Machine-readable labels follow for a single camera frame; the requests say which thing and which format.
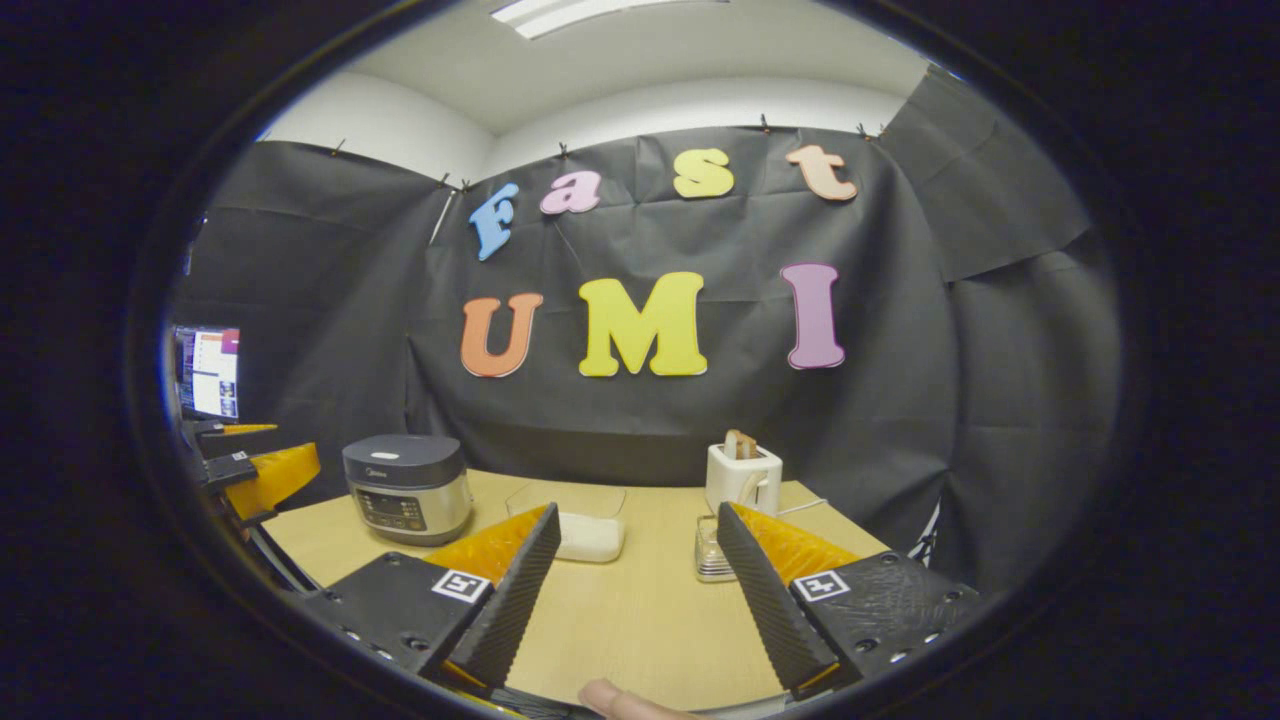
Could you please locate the clear rice box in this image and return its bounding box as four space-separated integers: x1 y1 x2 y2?
505 480 628 564

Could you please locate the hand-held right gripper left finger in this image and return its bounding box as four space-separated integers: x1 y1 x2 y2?
300 502 563 701

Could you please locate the long ceiling light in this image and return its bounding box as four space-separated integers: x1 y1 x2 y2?
490 0 721 41

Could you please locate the clear chopstick holder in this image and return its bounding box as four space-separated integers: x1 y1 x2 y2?
694 515 741 584

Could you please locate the white toaster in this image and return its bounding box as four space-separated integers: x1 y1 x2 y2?
705 442 784 518

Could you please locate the computer monitor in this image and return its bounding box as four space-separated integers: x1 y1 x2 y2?
175 325 243 421

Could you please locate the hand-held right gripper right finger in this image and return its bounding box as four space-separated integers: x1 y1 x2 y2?
715 500 986 701

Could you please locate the grey rice cooker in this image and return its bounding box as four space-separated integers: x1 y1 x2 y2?
342 433 474 548

